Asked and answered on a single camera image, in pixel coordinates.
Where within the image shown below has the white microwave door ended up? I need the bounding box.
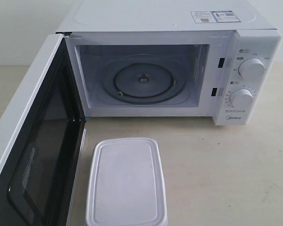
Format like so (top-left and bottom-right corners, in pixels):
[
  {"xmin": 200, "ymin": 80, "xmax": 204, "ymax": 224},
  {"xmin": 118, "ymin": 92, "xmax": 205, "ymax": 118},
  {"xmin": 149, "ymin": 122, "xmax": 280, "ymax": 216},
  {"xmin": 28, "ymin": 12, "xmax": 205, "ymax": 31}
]
[{"xmin": 0, "ymin": 33, "xmax": 85, "ymax": 226}]

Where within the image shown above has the blue white label sticker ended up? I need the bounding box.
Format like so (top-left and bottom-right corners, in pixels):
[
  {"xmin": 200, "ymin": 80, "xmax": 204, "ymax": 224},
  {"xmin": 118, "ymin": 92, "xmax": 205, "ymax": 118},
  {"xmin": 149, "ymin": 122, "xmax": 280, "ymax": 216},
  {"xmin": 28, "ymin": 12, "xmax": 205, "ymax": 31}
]
[{"xmin": 191, "ymin": 10, "xmax": 240, "ymax": 24}]

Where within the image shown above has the upper white control knob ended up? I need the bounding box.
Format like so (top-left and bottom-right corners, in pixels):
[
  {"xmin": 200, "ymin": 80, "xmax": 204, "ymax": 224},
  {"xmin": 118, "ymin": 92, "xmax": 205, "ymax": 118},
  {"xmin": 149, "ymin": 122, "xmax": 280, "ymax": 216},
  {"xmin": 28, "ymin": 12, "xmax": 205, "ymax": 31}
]
[{"xmin": 238, "ymin": 58, "xmax": 266, "ymax": 81}]

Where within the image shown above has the lower white timer knob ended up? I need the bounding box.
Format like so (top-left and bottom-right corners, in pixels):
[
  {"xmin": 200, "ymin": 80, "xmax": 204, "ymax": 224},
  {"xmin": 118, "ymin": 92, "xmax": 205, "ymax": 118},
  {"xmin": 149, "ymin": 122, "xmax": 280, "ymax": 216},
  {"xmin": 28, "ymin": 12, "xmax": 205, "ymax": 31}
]
[{"xmin": 229, "ymin": 89, "xmax": 254, "ymax": 108}]

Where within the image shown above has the white microwave oven body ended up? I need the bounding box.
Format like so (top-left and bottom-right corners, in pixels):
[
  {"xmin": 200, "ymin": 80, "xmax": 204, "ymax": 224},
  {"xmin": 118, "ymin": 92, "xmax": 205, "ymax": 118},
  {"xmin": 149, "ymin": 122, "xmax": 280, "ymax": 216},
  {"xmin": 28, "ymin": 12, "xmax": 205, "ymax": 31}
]
[{"xmin": 57, "ymin": 0, "xmax": 281, "ymax": 126}]

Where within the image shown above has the white plastic lidded container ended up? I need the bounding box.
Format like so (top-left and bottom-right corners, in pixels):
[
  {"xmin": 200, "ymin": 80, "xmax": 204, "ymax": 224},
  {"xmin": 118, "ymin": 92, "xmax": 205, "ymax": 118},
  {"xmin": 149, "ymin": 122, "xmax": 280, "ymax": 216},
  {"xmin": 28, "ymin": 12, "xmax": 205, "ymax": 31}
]
[{"xmin": 85, "ymin": 137, "xmax": 168, "ymax": 226}]

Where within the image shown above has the glass microwave turntable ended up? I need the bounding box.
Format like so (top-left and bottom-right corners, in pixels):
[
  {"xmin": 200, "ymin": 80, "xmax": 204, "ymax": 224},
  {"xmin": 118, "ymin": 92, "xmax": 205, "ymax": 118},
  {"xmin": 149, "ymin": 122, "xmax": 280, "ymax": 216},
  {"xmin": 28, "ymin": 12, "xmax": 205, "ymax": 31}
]
[{"xmin": 101, "ymin": 54, "xmax": 188, "ymax": 105}]

